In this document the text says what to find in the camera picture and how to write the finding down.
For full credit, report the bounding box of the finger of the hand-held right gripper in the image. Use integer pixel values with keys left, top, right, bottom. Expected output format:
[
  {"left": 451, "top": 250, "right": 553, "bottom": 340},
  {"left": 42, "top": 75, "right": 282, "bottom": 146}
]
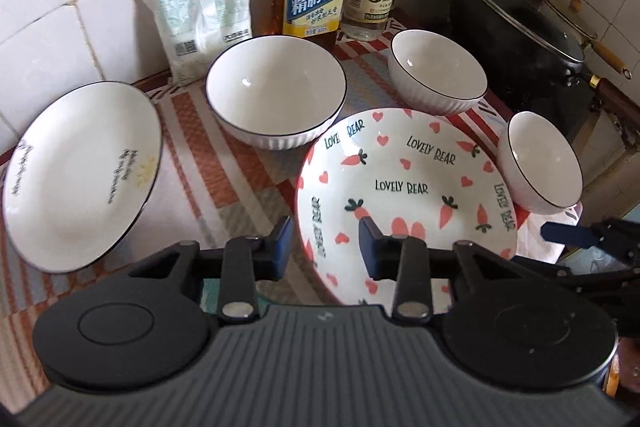
[
  {"left": 540, "top": 217, "right": 640, "bottom": 265},
  {"left": 552, "top": 263, "right": 640, "bottom": 297}
]

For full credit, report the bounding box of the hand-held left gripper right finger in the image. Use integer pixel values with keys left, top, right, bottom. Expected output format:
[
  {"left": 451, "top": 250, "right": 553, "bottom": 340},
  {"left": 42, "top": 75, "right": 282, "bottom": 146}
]
[{"left": 358, "top": 216, "right": 526, "bottom": 320}]

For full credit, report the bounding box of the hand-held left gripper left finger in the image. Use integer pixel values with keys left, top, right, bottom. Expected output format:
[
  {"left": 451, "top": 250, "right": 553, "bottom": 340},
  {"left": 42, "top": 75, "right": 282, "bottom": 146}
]
[{"left": 127, "top": 215, "right": 293, "bottom": 323}]

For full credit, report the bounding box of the white plastic sheet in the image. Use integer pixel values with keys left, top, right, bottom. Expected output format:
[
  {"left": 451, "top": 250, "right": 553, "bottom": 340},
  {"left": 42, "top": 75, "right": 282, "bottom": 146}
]
[{"left": 516, "top": 202, "right": 584, "bottom": 264}]

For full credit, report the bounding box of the white plate with small print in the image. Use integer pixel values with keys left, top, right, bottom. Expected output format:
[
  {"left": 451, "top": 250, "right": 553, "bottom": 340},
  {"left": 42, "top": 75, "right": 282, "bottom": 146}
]
[{"left": 1, "top": 81, "right": 165, "bottom": 275}]

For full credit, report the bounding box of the glass wok lid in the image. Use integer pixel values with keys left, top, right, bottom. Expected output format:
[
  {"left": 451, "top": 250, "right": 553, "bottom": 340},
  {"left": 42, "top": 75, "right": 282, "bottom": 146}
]
[{"left": 462, "top": 0, "right": 586, "bottom": 64}]

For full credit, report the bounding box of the large white ribbed bowl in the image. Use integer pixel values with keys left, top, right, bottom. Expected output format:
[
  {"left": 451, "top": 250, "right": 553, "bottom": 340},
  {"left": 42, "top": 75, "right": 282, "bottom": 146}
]
[{"left": 206, "top": 35, "right": 348, "bottom": 152}]

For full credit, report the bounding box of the carrot and heart print plate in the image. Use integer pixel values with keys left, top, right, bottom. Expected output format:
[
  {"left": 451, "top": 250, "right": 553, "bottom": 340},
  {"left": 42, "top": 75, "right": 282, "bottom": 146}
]
[{"left": 294, "top": 107, "right": 519, "bottom": 307}]

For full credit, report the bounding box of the small white ribbed bowl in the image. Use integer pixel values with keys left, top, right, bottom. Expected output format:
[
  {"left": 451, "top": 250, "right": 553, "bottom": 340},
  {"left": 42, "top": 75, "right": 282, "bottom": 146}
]
[{"left": 496, "top": 111, "right": 584, "bottom": 214}]

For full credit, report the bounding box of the striped checkered table mat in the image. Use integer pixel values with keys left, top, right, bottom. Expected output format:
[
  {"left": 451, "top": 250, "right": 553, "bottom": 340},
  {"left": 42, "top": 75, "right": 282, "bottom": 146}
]
[{"left": 0, "top": 19, "right": 551, "bottom": 413}]

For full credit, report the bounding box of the utensil with wooden handle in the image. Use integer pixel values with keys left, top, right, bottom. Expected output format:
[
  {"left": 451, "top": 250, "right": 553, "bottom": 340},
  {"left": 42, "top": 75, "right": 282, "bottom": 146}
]
[{"left": 547, "top": 0, "right": 632, "bottom": 80}]

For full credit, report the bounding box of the medium white ribbed bowl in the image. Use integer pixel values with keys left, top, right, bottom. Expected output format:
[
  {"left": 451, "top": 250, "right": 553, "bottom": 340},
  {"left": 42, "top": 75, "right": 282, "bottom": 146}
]
[{"left": 388, "top": 29, "right": 488, "bottom": 116}]

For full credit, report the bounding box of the black wok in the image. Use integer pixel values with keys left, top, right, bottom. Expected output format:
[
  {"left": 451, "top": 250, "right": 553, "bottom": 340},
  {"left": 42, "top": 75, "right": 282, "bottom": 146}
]
[{"left": 450, "top": 0, "right": 640, "bottom": 118}]

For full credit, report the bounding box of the white and green plastic bag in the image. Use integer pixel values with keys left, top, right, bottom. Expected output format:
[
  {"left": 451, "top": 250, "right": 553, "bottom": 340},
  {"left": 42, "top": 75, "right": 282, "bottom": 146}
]
[{"left": 131, "top": 0, "right": 252, "bottom": 88}]

